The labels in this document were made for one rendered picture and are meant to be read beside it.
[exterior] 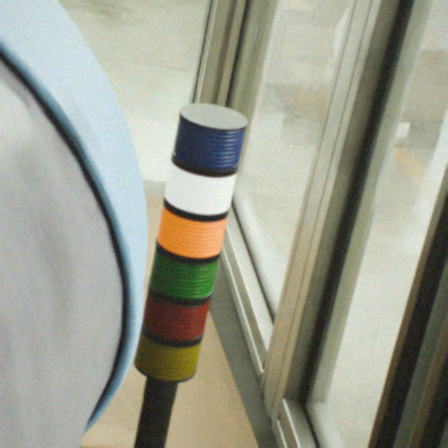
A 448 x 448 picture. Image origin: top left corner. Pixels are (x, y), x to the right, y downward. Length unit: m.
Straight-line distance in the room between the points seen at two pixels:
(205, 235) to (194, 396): 0.47
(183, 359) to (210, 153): 0.15
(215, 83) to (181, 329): 0.94
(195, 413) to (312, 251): 0.21
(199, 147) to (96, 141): 0.63
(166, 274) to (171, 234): 0.03
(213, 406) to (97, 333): 1.10
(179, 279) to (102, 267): 0.66
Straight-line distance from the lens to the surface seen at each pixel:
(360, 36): 1.11
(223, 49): 1.73
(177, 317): 0.83
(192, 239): 0.80
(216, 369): 1.31
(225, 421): 1.23
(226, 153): 0.78
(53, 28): 0.16
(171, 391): 0.87
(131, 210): 0.17
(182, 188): 0.79
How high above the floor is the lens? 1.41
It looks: 24 degrees down
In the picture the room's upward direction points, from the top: 11 degrees clockwise
